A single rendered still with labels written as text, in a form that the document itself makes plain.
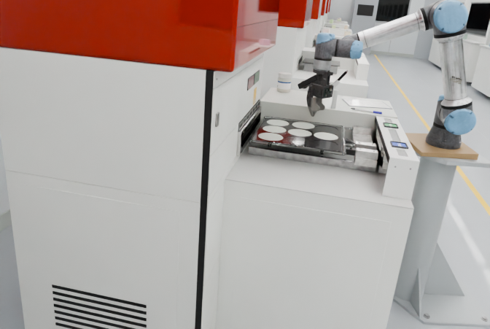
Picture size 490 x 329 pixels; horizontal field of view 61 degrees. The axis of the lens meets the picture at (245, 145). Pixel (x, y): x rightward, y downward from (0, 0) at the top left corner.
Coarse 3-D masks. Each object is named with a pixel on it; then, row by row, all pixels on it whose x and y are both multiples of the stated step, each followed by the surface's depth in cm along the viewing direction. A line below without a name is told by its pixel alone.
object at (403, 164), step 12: (384, 120) 180; (396, 120) 182; (384, 132) 163; (396, 132) 166; (408, 144) 150; (396, 156) 137; (408, 156) 138; (396, 168) 137; (408, 168) 136; (396, 180) 138; (408, 180) 137; (384, 192) 140; (396, 192) 139; (408, 192) 138
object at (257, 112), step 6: (258, 108) 192; (252, 114) 181; (258, 114) 190; (252, 120) 177; (258, 120) 198; (246, 126) 165; (252, 126) 188; (258, 126) 195; (240, 132) 156; (252, 132) 181; (240, 138) 156; (246, 138) 172; (240, 144) 157; (246, 144) 171; (240, 150) 158
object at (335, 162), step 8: (248, 152) 169; (256, 152) 168; (264, 152) 167; (272, 152) 167; (280, 152) 166; (288, 152) 165; (296, 152) 166; (296, 160) 165; (304, 160) 165; (312, 160) 164; (320, 160) 163; (328, 160) 163; (336, 160) 162; (344, 160) 161; (352, 160) 162; (352, 168) 162; (360, 168) 161; (368, 168) 160
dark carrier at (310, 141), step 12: (264, 120) 188; (288, 120) 191; (264, 132) 172; (288, 132) 174; (312, 132) 177; (324, 132) 178; (336, 132) 179; (300, 144) 160; (312, 144) 161; (324, 144) 162; (336, 144) 164
